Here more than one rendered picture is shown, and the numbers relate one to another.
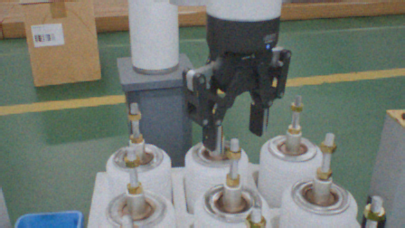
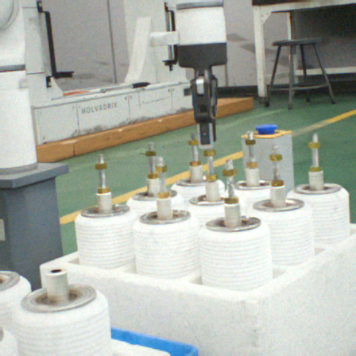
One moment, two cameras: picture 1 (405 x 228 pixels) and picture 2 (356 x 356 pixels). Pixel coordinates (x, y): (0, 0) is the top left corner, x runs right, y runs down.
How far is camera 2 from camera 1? 88 cm
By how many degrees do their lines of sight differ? 46
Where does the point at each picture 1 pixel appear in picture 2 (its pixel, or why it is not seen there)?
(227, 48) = (211, 62)
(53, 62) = not seen: outside the picture
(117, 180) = (111, 225)
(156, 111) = (39, 210)
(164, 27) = (29, 118)
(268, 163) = (193, 192)
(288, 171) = not seen: hidden behind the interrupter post
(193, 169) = (153, 206)
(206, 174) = not seen: hidden behind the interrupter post
